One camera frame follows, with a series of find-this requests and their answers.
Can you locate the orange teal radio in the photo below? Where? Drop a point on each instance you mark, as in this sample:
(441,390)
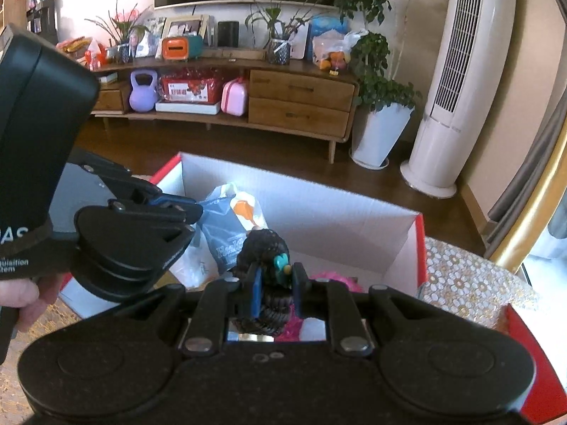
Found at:
(181,48)

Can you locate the yellow grey curtain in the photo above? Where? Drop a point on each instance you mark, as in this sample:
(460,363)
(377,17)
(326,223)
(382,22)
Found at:
(527,203)

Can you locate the white blue plastic packet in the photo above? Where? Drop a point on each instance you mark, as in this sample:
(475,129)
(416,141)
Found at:
(221,239)

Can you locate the pink flower plant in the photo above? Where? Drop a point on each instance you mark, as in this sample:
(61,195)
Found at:
(124,24)

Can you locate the person's left hand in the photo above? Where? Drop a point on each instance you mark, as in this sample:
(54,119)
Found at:
(26,294)

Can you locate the desktop with gold patterned cloth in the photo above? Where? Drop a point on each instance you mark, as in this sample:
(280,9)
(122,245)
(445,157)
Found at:
(465,274)

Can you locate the orange snack packets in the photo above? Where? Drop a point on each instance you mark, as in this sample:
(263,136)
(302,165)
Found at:
(77,48)

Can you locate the white tower air conditioner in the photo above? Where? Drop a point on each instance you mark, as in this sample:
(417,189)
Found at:
(460,75)

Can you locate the red gift box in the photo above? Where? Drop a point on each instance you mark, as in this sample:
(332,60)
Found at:
(190,86)

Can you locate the wooden photo frame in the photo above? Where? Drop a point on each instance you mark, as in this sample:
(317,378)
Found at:
(184,24)

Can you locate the dark wall shelf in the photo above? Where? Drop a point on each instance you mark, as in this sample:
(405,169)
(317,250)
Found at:
(42,13)

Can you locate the wooden television cabinet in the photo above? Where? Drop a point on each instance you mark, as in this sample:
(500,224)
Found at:
(301,88)

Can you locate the large plant in white pot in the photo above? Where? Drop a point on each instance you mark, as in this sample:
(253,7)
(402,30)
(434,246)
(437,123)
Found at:
(381,133)

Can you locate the small floral picture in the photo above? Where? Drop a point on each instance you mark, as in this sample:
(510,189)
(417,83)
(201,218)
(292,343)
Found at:
(148,37)

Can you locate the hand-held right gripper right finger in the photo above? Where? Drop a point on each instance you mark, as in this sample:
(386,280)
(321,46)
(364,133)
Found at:
(299,290)

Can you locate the pink plush toy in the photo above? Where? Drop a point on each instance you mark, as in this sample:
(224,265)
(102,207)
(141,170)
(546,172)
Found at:
(336,283)

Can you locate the black speaker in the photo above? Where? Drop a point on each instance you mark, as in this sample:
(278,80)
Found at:
(228,34)

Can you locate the pink small case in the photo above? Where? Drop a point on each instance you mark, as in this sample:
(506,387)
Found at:
(234,97)

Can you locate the plastic bag with fruit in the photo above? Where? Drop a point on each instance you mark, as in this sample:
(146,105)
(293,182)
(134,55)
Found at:
(332,48)

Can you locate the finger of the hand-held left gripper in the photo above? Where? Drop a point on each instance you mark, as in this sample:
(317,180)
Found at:
(128,183)
(177,218)

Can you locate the white flat tray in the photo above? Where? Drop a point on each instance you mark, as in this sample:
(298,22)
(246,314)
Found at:
(188,107)

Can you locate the purple kettlebell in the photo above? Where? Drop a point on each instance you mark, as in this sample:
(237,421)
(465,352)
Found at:
(142,95)

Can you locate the plant in patterned pot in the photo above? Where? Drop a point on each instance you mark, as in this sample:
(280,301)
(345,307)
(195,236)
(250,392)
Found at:
(278,51)

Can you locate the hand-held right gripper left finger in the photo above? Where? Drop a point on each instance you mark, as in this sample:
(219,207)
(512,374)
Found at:
(254,290)

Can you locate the red cardboard box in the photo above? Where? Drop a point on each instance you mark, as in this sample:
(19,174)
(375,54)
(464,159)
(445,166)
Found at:
(332,212)

